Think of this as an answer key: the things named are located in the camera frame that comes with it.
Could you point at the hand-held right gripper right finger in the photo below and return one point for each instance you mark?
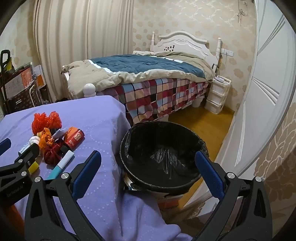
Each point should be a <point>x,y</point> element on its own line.
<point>209,175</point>

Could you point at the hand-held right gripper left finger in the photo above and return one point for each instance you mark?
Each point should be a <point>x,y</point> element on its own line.
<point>86,172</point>

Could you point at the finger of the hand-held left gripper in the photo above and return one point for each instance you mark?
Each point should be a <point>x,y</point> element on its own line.
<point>4,145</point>
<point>30,151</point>

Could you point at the white tissue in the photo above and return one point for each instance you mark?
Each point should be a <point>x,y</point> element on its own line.
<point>34,139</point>

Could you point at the yellow black cylinder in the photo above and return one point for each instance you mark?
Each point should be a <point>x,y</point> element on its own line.
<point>34,167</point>

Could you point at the orange printed wrapper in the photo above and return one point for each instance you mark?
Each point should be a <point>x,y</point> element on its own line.
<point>45,143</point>

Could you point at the red mesh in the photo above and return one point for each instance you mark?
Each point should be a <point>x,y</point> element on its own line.
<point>52,154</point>

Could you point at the white teal tube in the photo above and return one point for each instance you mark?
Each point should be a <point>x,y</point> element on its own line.
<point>62,163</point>

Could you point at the orange-red mesh net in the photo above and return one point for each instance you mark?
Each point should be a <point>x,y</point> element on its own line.
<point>46,121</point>

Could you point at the black trash bin with bag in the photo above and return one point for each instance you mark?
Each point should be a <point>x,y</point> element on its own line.
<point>161,139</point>

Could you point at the brown patterned bag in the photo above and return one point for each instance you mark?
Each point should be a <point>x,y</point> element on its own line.
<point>20,103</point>

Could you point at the white orange carton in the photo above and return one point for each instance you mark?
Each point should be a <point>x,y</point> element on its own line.
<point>16,85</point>

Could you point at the small white bin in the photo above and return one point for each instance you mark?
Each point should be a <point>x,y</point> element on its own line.
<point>198,102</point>

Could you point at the small white orange box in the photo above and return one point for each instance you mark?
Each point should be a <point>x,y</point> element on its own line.
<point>38,77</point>

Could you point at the white plastic drawer unit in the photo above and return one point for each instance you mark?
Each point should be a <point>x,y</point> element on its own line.
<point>217,97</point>

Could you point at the yellow tag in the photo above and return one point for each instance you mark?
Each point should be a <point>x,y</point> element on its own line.
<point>8,64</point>

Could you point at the white bedpost knob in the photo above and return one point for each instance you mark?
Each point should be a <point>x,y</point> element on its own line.
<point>89,89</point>

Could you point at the small white gadget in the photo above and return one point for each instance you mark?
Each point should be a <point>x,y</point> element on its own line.
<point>219,80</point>

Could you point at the bed with plaid sheet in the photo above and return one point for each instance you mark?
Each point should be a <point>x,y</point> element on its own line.
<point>138,64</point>

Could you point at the white panelled wardrobe door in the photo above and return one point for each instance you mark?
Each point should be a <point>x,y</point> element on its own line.
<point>266,69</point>

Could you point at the cream pleated curtain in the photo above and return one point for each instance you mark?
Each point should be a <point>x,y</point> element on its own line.
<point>81,34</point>

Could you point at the beige pillow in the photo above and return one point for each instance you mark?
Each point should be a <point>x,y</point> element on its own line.
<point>141,52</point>

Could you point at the white wooden headboard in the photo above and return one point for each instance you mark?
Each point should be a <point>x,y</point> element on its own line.
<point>185,44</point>

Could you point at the white wall socket panel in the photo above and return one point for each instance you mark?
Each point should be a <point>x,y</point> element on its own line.
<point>227,52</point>

